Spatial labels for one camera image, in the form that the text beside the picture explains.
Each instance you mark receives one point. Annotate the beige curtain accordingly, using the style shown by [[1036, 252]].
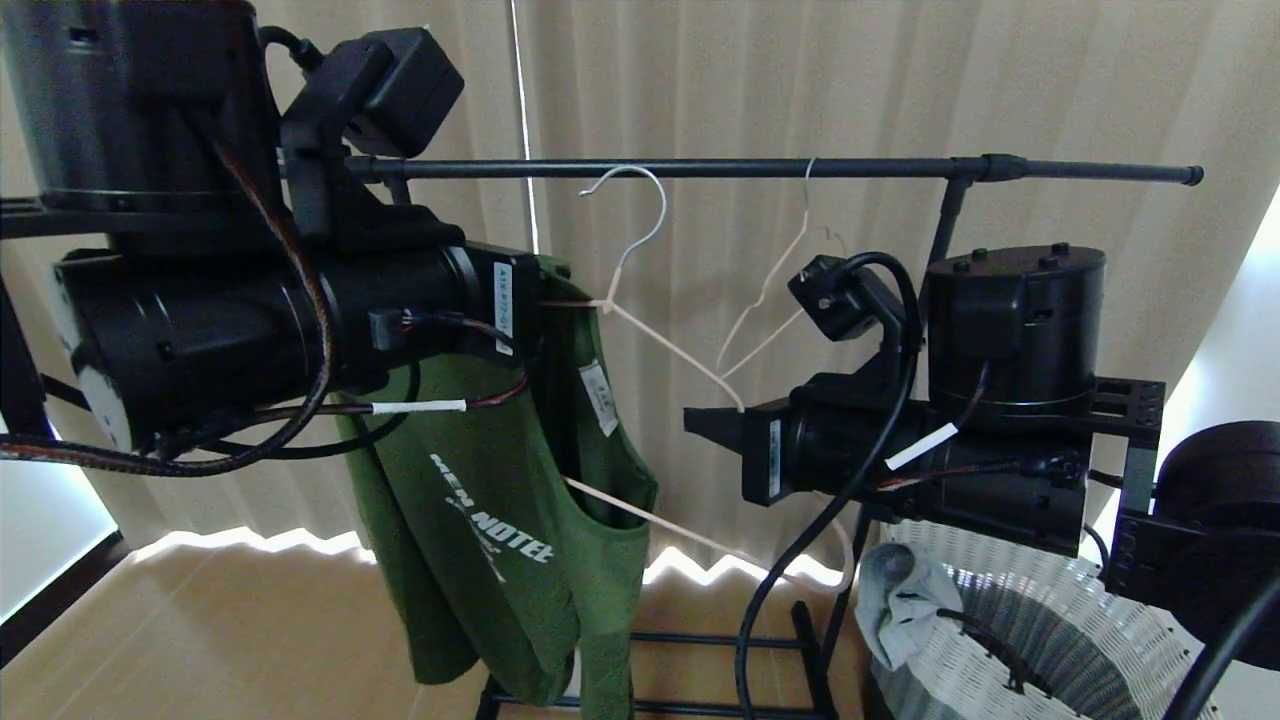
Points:
[[750, 80]]

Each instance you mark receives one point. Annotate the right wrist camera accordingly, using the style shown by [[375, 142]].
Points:
[[840, 300]]

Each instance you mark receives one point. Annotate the pale grey garment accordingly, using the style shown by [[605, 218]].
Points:
[[905, 600]]

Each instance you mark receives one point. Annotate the pink clothes hanger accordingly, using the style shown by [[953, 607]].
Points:
[[790, 255], [668, 351]]

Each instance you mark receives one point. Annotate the white laundry basket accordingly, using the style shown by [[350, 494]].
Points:
[[1090, 610]]

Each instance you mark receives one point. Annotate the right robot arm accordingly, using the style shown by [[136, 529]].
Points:
[[1010, 330]]

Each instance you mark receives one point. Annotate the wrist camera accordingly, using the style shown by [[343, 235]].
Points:
[[400, 85], [840, 300]]

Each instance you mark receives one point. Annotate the black clothes rack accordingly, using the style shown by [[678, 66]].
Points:
[[700, 168]]

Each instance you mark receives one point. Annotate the green long-sleeved shirt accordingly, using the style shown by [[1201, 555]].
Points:
[[470, 470]]

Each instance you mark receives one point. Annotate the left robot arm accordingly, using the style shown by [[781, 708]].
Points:
[[120, 100]]

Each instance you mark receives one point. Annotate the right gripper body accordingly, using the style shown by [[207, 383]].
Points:
[[840, 450]]

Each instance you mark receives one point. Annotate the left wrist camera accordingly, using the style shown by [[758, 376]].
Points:
[[400, 85]]

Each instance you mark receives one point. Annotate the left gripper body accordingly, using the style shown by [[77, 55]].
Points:
[[230, 320]]

